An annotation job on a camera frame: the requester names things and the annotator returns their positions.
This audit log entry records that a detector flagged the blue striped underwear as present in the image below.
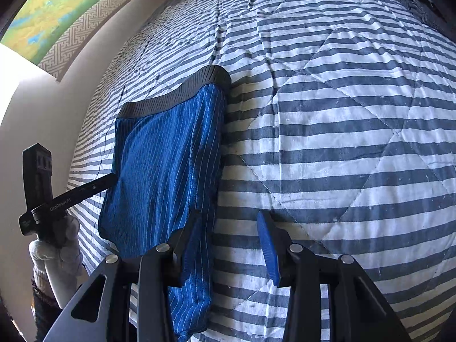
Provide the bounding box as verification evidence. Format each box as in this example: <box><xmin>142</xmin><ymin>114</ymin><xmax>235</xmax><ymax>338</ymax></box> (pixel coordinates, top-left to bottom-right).
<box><xmin>98</xmin><ymin>66</ymin><xmax>232</xmax><ymax>341</ymax></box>

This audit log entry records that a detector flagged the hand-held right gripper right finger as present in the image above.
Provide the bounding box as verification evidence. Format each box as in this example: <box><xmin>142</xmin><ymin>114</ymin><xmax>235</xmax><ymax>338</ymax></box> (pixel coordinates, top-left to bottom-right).
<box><xmin>257</xmin><ymin>211</ymin><xmax>410</xmax><ymax>342</ymax></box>

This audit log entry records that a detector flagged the person's left forearm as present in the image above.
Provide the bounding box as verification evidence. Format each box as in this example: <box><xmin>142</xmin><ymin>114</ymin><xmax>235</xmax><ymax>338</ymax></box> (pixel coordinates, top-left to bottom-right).
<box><xmin>31</xmin><ymin>267</ymin><xmax>77</xmax><ymax>342</ymax></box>

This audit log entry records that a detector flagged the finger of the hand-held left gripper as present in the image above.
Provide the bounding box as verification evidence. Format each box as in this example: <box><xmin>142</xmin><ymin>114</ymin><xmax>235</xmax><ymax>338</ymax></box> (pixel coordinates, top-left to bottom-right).
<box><xmin>76</xmin><ymin>174</ymin><xmax>117</xmax><ymax>201</ymax></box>

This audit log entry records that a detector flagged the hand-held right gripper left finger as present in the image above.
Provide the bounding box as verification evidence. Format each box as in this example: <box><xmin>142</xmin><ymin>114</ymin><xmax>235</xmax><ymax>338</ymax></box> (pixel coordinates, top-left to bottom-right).
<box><xmin>44</xmin><ymin>210</ymin><xmax>202</xmax><ymax>342</ymax></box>

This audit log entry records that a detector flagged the blue white striped quilt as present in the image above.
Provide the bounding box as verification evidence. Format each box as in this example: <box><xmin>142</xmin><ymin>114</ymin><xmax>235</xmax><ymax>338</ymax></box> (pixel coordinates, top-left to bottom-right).
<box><xmin>66</xmin><ymin>0</ymin><xmax>456</xmax><ymax>342</ymax></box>

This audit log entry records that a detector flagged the landscape wall poster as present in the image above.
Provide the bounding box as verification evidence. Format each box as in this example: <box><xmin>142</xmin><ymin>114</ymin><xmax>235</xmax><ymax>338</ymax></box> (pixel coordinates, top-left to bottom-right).
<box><xmin>0</xmin><ymin>0</ymin><xmax>179</xmax><ymax>82</ymax></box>

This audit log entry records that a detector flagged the person's left hand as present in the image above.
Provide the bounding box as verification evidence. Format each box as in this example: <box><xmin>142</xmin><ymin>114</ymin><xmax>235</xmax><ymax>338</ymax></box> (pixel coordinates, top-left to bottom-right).
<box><xmin>29</xmin><ymin>215</ymin><xmax>82</xmax><ymax>278</ymax></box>

